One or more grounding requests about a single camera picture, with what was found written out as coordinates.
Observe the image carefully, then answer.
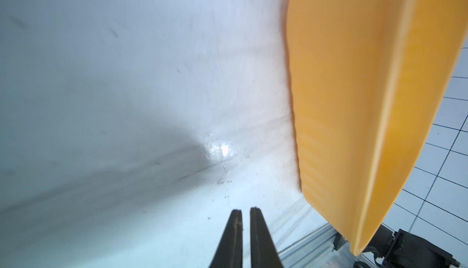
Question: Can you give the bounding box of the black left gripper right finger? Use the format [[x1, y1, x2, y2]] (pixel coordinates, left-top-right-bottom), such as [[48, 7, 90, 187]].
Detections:
[[250, 207, 283, 268]]

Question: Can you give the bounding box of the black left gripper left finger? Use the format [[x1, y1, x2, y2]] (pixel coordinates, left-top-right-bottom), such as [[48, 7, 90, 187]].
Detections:
[[209, 209, 243, 268]]

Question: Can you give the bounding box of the yellow plastic storage box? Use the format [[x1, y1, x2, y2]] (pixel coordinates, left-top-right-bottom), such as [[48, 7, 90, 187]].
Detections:
[[286, 0, 468, 255]]

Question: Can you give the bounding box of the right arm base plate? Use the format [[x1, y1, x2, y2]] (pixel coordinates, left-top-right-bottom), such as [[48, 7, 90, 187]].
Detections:
[[362, 224, 461, 268]]

